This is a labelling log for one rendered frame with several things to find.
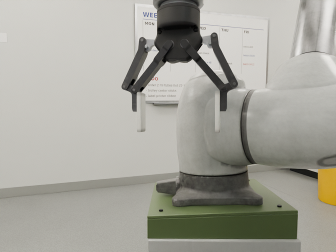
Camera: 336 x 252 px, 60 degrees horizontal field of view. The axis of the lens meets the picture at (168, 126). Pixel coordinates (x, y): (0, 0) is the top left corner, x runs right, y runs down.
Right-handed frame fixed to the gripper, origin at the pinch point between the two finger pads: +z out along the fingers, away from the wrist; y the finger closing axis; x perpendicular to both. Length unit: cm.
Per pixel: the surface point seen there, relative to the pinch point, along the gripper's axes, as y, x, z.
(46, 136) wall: -181, 220, 17
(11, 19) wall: -202, 197, -98
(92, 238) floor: -89, 142, 86
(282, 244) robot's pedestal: 18.3, 5.4, 21.6
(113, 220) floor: -87, 175, 84
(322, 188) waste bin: 96, 257, 67
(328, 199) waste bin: 100, 253, 77
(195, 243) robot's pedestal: 2.8, 2.1, 21.5
